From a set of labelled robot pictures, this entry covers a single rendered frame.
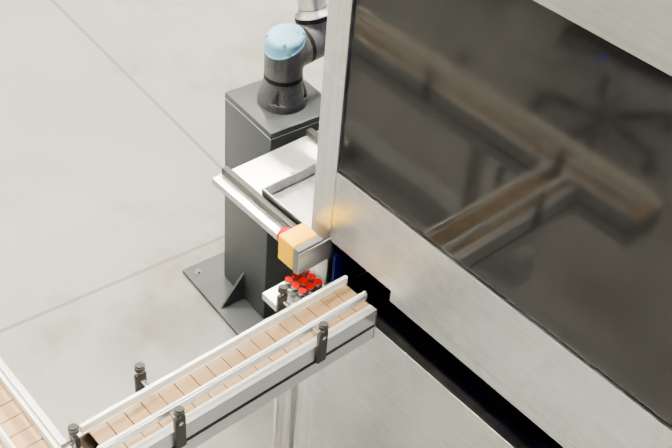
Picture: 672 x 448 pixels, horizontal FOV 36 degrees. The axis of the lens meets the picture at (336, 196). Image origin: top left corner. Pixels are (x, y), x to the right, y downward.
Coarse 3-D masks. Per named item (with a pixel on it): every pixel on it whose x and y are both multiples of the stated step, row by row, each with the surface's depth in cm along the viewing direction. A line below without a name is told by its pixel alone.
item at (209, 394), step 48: (336, 288) 226; (240, 336) 211; (288, 336) 212; (336, 336) 219; (144, 384) 201; (192, 384) 206; (240, 384) 206; (288, 384) 216; (96, 432) 195; (144, 432) 196; (192, 432) 201
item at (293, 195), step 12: (312, 168) 266; (288, 180) 261; (300, 180) 265; (312, 180) 265; (264, 192) 256; (276, 192) 261; (288, 192) 261; (300, 192) 261; (312, 192) 262; (276, 204) 254; (288, 204) 257; (300, 204) 258; (312, 204) 258; (288, 216) 252; (300, 216) 254
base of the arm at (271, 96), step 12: (264, 84) 302; (276, 84) 298; (288, 84) 298; (300, 84) 302; (264, 96) 302; (276, 96) 300; (288, 96) 300; (300, 96) 303; (264, 108) 303; (276, 108) 301; (288, 108) 302; (300, 108) 304
